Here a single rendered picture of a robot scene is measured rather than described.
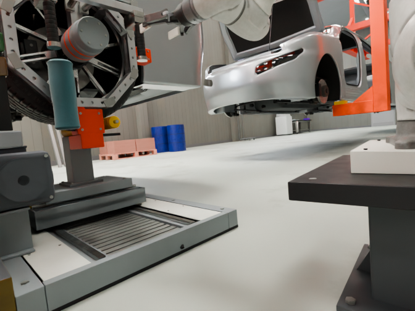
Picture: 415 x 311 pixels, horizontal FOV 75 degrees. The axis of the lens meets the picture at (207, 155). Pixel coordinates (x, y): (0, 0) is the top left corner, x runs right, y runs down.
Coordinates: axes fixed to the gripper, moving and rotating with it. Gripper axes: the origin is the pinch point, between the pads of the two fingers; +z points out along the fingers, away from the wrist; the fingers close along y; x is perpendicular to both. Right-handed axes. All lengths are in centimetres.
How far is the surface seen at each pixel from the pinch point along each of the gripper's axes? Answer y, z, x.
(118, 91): -2.1, 32.8, -17.5
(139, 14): -0.3, 10.7, 10.4
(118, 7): -7.9, 13.7, 12.4
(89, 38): -19.1, 18.2, -0.4
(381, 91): 344, 2, -5
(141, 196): 5, 35, -70
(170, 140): 422, 564, -46
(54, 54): -24.9, 43.2, -0.7
